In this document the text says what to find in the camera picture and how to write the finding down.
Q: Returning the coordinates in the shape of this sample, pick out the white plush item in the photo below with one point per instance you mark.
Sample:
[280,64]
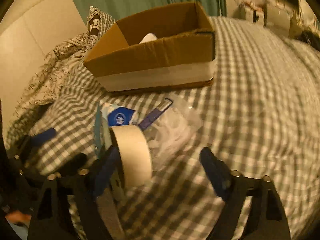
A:
[148,38]

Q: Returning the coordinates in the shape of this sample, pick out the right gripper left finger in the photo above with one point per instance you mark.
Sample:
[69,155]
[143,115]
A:
[52,219]

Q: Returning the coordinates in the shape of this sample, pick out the grey checkered bed cover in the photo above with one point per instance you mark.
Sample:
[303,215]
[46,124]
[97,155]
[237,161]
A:
[260,116]

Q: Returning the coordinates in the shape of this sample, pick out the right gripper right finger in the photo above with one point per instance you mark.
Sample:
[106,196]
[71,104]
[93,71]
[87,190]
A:
[266,219]

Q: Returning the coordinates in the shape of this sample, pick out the floral checkered pillow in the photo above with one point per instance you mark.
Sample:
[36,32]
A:
[98,22]

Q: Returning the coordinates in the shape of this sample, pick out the teal blister card pack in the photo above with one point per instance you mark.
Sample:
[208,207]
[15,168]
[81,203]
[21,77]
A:
[101,132]

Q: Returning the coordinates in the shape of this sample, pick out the beige tape roll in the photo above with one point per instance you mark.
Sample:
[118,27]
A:
[134,153]

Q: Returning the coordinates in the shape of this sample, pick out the brown cardboard box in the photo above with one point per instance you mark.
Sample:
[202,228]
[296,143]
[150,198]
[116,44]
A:
[183,56]

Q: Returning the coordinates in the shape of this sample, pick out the blue white tissue pack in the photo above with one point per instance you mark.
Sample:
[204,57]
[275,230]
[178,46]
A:
[119,116]

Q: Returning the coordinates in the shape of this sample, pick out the clear jar with blue label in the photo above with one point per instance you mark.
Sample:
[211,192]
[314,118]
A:
[169,126]

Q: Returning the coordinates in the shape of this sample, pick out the small grey refrigerator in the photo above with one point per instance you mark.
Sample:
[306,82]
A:
[277,20]

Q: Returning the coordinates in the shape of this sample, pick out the floral patterned duvet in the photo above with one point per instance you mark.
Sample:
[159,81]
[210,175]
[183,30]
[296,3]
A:
[45,85]

